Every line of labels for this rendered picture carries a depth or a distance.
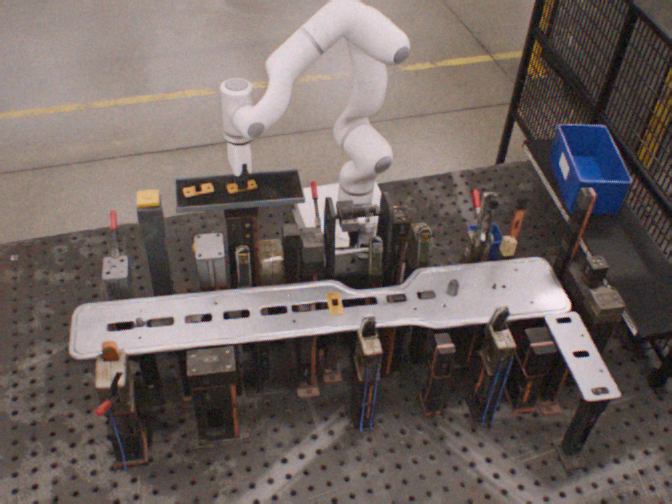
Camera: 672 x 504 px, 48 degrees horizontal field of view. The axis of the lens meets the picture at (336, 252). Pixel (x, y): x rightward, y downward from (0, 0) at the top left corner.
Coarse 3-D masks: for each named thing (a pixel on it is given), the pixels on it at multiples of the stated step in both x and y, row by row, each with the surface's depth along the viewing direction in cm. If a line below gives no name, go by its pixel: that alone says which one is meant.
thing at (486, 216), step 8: (488, 192) 212; (488, 200) 211; (496, 200) 209; (480, 208) 215; (488, 208) 214; (480, 216) 216; (488, 216) 216; (480, 224) 216; (488, 224) 218; (480, 232) 218; (488, 232) 218; (480, 240) 219; (488, 240) 220
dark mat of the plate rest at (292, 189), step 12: (180, 180) 218; (192, 180) 219; (204, 180) 219; (216, 180) 219; (228, 180) 219; (264, 180) 220; (276, 180) 220; (288, 180) 221; (180, 192) 214; (216, 192) 215; (228, 192) 215; (240, 192) 216; (252, 192) 216; (264, 192) 216; (276, 192) 216; (288, 192) 217; (300, 192) 217; (180, 204) 211; (192, 204) 211; (204, 204) 211
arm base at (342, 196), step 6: (342, 192) 249; (372, 192) 250; (342, 198) 250; (348, 198) 248; (354, 198) 248; (360, 198) 248; (366, 198) 249; (372, 198) 253; (336, 222) 262; (336, 228) 261; (336, 234) 259; (342, 234) 259; (348, 240) 258
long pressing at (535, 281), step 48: (240, 288) 210; (288, 288) 211; (336, 288) 212; (384, 288) 212; (432, 288) 214; (480, 288) 215; (528, 288) 216; (96, 336) 196; (144, 336) 197; (192, 336) 197; (240, 336) 198; (288, 336) 200
